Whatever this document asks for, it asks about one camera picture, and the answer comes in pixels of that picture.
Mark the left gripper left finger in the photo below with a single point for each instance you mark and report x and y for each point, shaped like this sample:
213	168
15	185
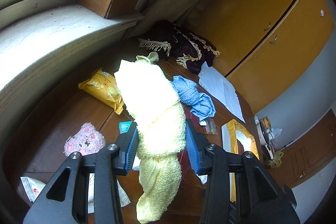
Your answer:
128	144

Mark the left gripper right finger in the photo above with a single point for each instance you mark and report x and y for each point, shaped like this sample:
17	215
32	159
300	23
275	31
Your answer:
196	148

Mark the teal small tissue pack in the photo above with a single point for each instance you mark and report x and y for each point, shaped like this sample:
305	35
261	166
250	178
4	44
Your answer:
124	126

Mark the zip bag of pens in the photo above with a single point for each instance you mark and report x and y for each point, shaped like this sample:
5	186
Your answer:
208	126

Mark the red tissue pack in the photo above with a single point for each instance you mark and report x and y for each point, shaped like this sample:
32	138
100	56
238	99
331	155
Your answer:
188	174

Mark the blue towel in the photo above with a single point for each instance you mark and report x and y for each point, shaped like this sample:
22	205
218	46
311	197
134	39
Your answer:
201	104

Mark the yellow lined white box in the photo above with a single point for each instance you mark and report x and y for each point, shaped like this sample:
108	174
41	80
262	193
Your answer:
237	139

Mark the pink plush toy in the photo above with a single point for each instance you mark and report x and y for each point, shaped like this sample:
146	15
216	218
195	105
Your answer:
87	141

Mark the yellow towel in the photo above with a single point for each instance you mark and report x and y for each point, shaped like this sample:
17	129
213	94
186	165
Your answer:
161	122

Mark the yellow snack bag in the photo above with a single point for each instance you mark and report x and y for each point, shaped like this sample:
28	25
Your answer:
102	86

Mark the white plastic package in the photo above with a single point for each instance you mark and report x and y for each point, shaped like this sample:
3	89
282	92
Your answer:
64	199

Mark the white paper sheets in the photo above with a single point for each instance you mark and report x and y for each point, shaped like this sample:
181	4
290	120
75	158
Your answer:
220	88

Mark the white rice cooker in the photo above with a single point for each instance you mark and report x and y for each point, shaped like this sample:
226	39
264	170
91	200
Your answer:
263	134

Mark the yellow ceramic jar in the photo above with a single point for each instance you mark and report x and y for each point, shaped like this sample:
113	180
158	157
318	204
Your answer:
266	122

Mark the purple gold fringed cloth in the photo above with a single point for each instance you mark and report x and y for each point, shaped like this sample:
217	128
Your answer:
188	49

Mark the brown wooden door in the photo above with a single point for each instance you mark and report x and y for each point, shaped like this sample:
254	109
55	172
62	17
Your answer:
307	155

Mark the yellow wooden wardrobe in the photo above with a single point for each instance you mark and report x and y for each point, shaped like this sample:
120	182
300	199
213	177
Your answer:
265	45

